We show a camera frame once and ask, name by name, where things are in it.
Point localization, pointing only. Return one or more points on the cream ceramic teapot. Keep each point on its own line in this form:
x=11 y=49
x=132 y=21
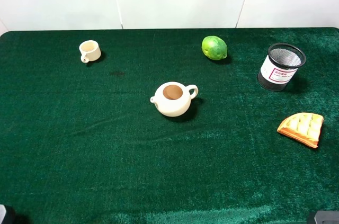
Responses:
x=173 y=99

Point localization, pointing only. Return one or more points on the green lime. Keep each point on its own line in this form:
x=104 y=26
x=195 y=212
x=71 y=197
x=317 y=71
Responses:
x=214 y=48

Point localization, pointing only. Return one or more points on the small cream cup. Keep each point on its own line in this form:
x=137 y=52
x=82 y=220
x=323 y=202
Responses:
x=90 y=51

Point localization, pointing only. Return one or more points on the dark green velvet tablecloth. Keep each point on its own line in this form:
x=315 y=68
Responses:
x=82 y=143

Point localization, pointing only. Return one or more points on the black mesh pen holder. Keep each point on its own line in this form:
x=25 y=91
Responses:
x=281 y=63

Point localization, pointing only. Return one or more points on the orange waffle slice toy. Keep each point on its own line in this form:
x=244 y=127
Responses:
x=303 y=127

